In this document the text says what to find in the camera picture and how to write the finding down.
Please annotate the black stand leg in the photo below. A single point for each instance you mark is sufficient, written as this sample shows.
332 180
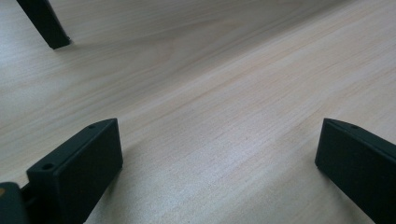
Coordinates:
45 21

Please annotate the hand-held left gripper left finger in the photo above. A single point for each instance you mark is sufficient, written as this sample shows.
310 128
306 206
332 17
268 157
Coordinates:
81 168

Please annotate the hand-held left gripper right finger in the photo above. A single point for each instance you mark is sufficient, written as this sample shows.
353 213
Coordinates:
358 161

